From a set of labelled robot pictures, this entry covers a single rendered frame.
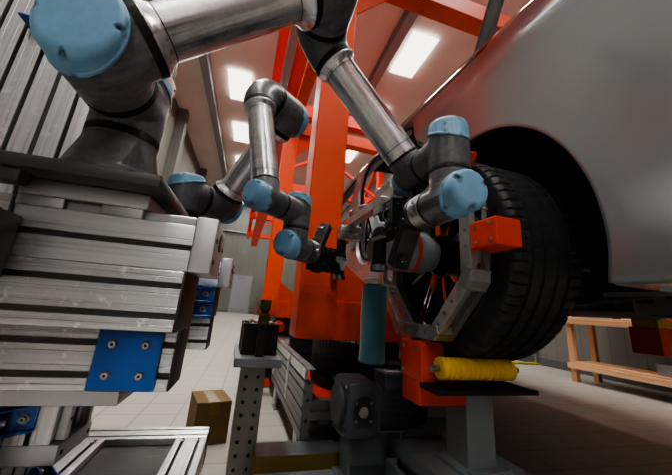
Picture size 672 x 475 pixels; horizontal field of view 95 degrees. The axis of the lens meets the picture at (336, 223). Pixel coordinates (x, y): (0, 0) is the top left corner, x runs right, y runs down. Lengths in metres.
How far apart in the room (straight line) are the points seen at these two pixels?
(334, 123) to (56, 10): 1.21
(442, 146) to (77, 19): 0.56
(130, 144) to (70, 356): 0.34
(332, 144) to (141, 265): 1.16
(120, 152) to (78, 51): 0.15
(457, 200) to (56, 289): 0.60
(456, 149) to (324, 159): 0.97
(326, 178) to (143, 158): 0.96
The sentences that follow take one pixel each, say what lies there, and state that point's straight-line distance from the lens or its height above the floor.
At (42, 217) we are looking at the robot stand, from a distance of 0.61.
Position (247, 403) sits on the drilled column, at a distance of 1.48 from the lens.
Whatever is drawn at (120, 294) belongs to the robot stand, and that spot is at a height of 0.64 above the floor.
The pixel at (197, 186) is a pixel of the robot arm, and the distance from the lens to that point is 1.13.
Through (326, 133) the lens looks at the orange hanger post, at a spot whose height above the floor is 1.46.
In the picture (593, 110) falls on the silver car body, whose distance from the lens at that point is 1.02.
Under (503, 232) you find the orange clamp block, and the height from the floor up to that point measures 0.84.
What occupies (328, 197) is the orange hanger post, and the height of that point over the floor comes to 1.14.
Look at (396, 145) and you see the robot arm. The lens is 0.70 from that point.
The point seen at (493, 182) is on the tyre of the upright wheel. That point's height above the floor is 1.02.
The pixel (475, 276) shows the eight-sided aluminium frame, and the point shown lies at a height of 0.75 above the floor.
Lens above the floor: 0.65
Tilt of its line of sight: 16 degrees up
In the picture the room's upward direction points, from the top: 4 degrees clockwise
